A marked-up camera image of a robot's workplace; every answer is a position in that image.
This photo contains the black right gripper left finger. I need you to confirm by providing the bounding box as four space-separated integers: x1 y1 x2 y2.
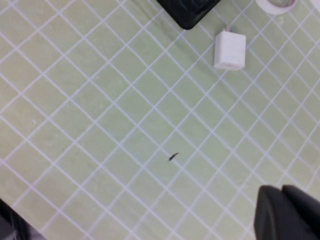
253 184 316 240

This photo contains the white tape roll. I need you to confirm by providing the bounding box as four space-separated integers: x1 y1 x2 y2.
254 0 300 16

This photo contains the white charger plug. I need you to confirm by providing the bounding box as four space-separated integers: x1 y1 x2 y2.
213 24 247 72

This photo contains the black plastic drip tray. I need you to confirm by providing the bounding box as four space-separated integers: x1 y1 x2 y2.
156 0 222 31

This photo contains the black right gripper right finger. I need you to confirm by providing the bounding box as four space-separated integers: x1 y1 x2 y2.
281 184 320 240

